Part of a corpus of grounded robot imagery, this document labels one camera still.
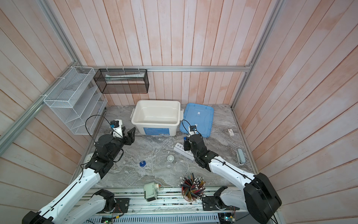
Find white wire wall rack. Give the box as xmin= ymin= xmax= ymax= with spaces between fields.
xmin=44 ymin=67 xmax=107 ymax=135

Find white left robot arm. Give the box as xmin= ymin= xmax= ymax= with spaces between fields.
xmin=22 ymin=128 xmax=136 ymax=224

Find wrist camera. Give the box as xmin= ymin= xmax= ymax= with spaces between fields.
xmin=110 ymin=119 xmax=123 ymax=138
xmin=189 ymin=125 xmax=199 ymax=136

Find cup of coloured pencils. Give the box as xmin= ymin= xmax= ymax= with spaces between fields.
xmin=180 ymin=173 xmax=206 ymax=203

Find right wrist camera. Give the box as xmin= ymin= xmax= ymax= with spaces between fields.
xmin=189 ymin=125 xmax=199 ymax=136

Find white plastic storage bin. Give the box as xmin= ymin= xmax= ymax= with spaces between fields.
xmin=131 ymin=100 xmax=184 ymax=136

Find green white box device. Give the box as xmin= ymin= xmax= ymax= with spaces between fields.
xmin=144 ymin=182 xmax=162 ymax=202

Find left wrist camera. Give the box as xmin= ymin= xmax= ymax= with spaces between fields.
xmin=110 ymin=119 xmax=123 ymax=138

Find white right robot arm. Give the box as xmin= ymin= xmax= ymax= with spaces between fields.
xmin=184 ymin=133 xmax=282 ymax=224

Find large clear petri dish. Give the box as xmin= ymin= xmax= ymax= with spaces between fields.
xmin=174 ymin=160 xmax=189 ymax=175

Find small glass dish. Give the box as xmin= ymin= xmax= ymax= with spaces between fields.
xmin=167 ymin=155 xmax=175 ymax=162

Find small blue bottle cap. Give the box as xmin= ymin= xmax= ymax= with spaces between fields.
xmin=139 ymin=161 xmax=146 ymax=167

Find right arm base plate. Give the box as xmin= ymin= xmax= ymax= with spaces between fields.
xmin=201 ymin=196 xmax=240 ymax=211

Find round white wall clock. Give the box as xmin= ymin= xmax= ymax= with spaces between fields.
xmin=84 ymin=153 xmax=94 ymax=163

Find black mesh wall shelf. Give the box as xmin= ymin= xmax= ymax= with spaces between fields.
xmin=94 ymin=68 xmax=150 ymax=94

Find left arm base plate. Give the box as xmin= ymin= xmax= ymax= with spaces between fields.
xmin=103 ymin=198 xmax=130 ymax=213

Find white test tube rack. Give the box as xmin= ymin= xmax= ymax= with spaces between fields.
xmin=174 ymin=143 xmax=194 ymax=161

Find blue plastic bin lid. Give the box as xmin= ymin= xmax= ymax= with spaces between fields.
xmin=180 ymin=103 xmax=214 ymax=138

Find aluminium horizontal wall rail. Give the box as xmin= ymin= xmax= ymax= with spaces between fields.
xmin=92 ymin=65 xmax=251 ymax=72

